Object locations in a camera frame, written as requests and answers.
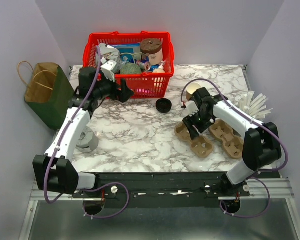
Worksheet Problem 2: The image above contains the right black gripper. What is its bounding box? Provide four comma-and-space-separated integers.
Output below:
182, 109, 213, 140

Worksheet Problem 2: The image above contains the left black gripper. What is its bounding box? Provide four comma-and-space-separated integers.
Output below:
93, 71, 135, 103

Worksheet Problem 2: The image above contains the brown pulp cup carrier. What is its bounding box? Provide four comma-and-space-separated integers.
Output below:
174, 122, 214, 158

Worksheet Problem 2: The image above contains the red plastic shopping basket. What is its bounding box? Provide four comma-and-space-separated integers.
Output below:
82, 31, 175, 99

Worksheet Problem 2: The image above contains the green kraft paper bag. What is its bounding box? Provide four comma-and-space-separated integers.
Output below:
16, 61, 74, 131

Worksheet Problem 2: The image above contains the grey cylinder under left arm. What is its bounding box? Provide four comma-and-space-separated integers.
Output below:
76, 126, 99, 153

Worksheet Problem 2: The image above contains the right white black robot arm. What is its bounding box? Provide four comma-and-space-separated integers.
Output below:
182, 87, 282, 196

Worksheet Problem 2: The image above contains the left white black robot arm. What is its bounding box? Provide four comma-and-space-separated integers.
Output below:
33, 61, 134, 198

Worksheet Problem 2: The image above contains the green round sponge ball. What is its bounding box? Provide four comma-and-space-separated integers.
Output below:
120, 62, 142, 75

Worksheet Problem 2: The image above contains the red bull drink can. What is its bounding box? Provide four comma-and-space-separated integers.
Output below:
135, 60, 151, 71

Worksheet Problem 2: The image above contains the blue box in basket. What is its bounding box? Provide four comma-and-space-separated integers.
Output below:
110, 42, 142, 63

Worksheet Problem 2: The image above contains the stack of black cup lids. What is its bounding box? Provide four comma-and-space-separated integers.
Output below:
155, 98, 172, 114

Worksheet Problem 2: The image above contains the stack of pulp cup carriers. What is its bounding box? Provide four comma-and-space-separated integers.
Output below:
208, 119, 244, 159

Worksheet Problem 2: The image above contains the beige pump bottle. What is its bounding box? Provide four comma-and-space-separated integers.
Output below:
151, 61, 166, 74

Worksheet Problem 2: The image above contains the silver snack bag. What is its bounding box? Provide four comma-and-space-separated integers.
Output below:
95, 43, 122, 74

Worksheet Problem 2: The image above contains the cork lid beige jar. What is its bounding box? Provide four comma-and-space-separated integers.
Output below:
140, 38, 163, 66

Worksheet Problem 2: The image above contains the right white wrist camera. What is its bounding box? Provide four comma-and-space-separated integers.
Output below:
185, 100, 199, 117

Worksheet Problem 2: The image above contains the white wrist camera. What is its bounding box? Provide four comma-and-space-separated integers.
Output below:
185, 100, 199, 117
100, 60, 117, 82

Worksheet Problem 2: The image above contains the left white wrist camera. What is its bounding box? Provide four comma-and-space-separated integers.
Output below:
100, 60, 117, 82

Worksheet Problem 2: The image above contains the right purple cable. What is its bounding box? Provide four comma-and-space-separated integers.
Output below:
180, 78, 289, 219

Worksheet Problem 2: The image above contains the purple cable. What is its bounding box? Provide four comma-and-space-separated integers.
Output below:
43, 45, 131, 220
180, 78, 289, 219

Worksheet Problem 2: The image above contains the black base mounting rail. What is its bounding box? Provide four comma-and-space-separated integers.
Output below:
73, 171, 250, 209

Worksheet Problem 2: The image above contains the aluminium frame rail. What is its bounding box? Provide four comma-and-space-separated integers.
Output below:
30, 178, 295, 202

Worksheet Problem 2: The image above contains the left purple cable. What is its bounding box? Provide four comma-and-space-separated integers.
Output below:
43, 45, 131, 220

